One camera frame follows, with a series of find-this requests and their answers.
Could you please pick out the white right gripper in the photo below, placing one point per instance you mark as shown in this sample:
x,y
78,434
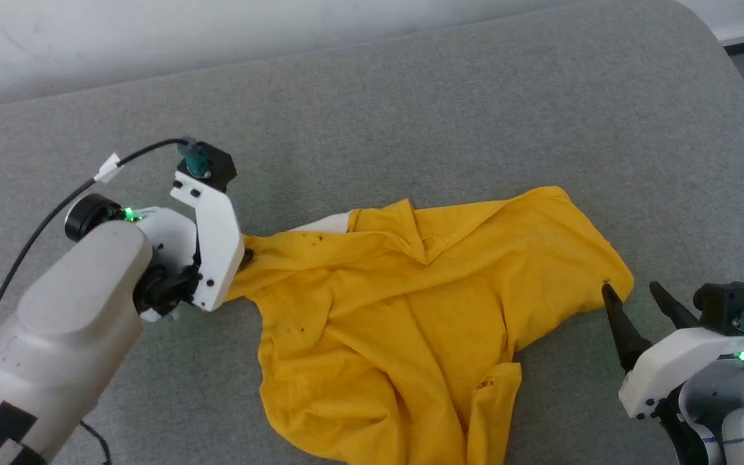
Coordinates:
x,y
675,361

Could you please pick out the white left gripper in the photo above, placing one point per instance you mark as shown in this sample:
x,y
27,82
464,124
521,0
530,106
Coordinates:
x,y
220,245

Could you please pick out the yellow t-shirt with white patches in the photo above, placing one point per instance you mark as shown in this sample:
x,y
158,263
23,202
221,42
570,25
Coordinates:
x,y
411,310

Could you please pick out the grey fabric table cover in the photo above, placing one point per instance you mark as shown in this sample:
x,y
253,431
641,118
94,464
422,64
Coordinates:
x,y
475,116

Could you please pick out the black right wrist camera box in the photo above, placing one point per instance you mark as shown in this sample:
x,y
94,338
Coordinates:
x,y
727,303

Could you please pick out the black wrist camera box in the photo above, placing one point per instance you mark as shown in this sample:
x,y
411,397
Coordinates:
x,y
216,166
727,303

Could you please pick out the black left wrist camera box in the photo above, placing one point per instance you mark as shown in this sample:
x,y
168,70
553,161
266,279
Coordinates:
x,y
216,166

